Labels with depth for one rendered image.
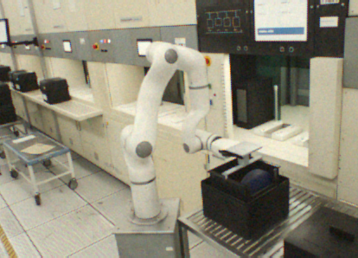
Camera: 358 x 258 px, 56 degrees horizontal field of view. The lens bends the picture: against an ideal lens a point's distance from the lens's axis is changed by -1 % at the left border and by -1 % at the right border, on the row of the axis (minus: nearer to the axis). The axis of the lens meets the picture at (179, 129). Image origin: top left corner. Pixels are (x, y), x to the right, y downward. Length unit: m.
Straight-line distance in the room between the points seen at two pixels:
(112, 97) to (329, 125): 2.20
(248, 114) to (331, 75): 0.84
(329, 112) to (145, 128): 0.78
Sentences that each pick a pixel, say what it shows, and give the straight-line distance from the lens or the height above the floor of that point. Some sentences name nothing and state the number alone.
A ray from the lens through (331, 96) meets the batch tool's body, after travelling 1.55.
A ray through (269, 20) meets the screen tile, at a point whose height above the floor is 1.56.
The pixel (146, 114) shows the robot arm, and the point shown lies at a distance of 1.42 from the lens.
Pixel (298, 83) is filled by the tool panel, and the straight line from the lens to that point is 2.78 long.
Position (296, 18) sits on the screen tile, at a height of 1.56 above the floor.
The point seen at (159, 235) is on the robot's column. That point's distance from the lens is 1.56.
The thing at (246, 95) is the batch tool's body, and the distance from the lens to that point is 2.22.
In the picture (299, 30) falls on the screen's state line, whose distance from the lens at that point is 1.64.
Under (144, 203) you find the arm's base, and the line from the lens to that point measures 1.56.
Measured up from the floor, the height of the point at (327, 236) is 0.86.
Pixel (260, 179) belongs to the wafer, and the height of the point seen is 0.95.
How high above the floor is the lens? 1.64
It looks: 19 degrees down
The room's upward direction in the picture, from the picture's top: 6 degrees counter-clockwise
